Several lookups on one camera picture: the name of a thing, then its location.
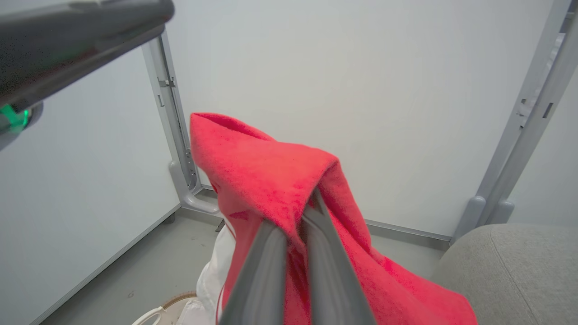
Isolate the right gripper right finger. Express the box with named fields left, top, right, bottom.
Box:
left=300, top=189, right=376, bottom=325

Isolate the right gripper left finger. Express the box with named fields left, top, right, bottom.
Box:
left=219, top=220, right=288, bottom=325

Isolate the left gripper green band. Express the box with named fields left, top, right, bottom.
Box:
left=0, top=0, right=175, bottom=152

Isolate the red terry cloth garment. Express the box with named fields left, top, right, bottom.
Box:
left=189, top=112, right=478, bottom=325

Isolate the white clothing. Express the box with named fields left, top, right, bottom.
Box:
left=196, top=220, right=237, bottom=325

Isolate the grey fabric sofa seat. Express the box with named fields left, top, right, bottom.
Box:
left=430, top=223, right=578, bottom=325

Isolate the grey metal partition post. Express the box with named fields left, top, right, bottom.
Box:
left=142, top=30, right=222, bottom=215
left=451, top=0, right=578, bottom=243

